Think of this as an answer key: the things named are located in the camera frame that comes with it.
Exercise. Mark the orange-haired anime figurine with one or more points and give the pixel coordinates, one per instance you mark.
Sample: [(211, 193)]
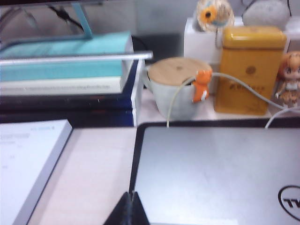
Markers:
[(289, 79)]

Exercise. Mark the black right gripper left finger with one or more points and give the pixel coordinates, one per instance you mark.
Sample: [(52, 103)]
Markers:
[(124, 213)]

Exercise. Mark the teal book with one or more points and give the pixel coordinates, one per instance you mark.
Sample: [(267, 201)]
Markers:
[(70, 70)]

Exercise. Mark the thin dark navy book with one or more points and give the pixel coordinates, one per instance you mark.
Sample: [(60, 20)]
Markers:
[(70, 102)]

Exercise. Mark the white ceramic mug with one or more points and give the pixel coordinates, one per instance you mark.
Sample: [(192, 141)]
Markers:
[(168, 103)]

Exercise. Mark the silver Dell laptop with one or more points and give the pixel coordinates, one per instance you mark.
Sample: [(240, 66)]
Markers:
[(211, 178)]

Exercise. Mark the yellow metal tin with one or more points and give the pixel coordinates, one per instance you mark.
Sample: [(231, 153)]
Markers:
[(248, 72)]

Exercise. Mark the blue cover paperback book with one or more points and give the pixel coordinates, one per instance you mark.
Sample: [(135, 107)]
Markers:
[(25, 164)]

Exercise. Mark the thick dark navy book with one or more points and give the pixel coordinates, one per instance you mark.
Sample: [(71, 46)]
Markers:
[(70, 118)]

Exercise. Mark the crochet sunflower doll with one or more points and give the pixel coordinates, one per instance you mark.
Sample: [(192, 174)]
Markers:
[(214, 14)]

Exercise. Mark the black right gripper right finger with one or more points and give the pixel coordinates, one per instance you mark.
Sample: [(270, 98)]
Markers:
[(140, 213)]

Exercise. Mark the black AOC monitor teal stand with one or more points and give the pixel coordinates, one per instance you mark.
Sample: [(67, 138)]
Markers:
[(70, 58)]

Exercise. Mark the white round toy figure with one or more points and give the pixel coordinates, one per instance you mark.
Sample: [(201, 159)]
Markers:
[(264, 11)]

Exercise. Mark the white spine book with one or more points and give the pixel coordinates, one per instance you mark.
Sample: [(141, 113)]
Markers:
[(58, 86)]

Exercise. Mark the white square box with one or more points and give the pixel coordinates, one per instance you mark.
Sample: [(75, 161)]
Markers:
[(201, 44)]

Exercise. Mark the round wooden mug lid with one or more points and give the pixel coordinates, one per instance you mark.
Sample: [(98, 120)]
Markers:
[(178, 70)]

